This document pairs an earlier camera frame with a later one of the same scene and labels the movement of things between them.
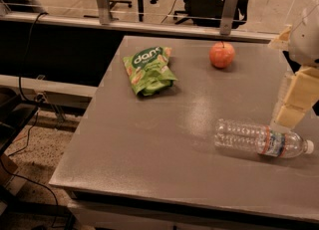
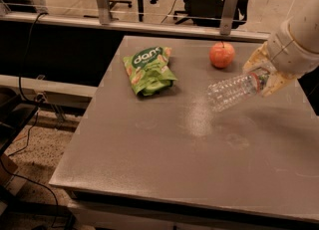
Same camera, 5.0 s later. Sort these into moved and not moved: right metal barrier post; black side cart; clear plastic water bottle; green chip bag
Moved: clear plastic water bottle
Not moved: green chip bag; black side cart; right metal barrier post
